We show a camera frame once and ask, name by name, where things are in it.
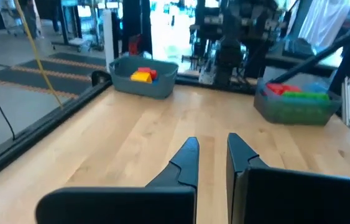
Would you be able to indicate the blue four-stud block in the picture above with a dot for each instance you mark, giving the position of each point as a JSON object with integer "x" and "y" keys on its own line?
{"x": 316, "y": 87}

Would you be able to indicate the metal rolling cart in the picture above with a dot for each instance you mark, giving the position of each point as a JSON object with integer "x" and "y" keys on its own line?
{"x": 75, "y": 28}

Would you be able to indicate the translucent grey plastic bin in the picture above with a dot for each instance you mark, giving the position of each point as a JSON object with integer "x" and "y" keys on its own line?
{"x": 258, "y": 102}

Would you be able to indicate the black table frame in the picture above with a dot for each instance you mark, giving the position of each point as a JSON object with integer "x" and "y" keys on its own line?
{"x": 38, "y": 132}

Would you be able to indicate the red three-stud block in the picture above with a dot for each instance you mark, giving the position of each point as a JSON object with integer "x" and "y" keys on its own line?
{"x": 282, "y": 88}

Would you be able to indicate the white hanging cloth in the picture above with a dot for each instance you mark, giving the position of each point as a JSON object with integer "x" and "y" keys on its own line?
{"x": 327, "y": 21}

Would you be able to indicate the red two-stud block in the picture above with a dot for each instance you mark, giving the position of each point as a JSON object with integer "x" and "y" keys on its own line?
{"x": 148, "y": 71}

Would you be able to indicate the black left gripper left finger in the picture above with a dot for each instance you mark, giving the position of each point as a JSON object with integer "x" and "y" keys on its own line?
{"x": 174, "y": 193}

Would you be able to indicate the white stand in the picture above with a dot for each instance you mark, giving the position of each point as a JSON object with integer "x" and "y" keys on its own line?
{"x": 108, "y": 40}

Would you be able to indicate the black mat with striped edges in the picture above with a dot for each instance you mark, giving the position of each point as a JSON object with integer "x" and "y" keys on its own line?
{"x": 69, "y": 60}
{"x": 38, "y": 82}

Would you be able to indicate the silver aluminium post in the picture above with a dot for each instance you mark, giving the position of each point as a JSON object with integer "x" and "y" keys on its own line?
{"x": 347, "y": 102}

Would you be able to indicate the yellow two-stud block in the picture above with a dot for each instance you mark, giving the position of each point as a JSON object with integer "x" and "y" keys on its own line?
{"x": 141, "y": 77}

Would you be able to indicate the grey-blue plastic bin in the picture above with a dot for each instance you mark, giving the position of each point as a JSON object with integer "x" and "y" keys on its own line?
{"x": 143, "y": 91}

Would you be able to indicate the black partition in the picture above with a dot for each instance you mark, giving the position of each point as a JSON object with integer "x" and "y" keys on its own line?
{"x": 137, "y": 18}

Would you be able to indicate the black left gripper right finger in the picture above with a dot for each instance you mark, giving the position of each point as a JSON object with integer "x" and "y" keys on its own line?
{"x": 271, "y": 199}

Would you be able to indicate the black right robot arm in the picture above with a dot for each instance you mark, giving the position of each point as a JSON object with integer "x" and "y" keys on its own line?
{"x": 229, "y": 56}

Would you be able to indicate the red object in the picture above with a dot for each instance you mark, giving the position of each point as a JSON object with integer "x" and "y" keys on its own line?
{"x": 134, "y": 45}

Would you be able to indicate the blue two-stud block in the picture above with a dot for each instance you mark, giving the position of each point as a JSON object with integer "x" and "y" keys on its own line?
{"x": 154, "y": 81}

